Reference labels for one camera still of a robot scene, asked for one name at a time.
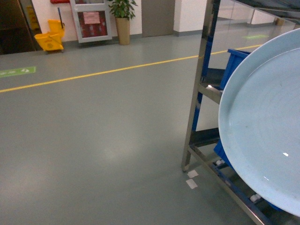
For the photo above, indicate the grey door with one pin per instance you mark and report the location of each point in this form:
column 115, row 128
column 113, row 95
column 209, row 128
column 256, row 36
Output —
column 157, row 17

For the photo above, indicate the stainless steel shelf rack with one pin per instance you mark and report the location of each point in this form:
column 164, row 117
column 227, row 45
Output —
column 243, row 28

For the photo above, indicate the light blue round plate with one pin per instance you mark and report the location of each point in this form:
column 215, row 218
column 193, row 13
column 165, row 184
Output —
column 259, row 121

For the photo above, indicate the blue crate holding plate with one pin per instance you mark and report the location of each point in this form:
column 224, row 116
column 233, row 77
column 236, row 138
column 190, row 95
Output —
column 236, row 57

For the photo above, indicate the fire extinguisher cabinet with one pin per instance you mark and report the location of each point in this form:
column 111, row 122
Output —
column 92, row 20

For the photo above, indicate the yellow mop bucket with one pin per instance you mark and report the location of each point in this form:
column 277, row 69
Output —
column 52, row 40

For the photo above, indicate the potted green plant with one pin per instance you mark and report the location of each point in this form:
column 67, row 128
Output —
column 123, row 11

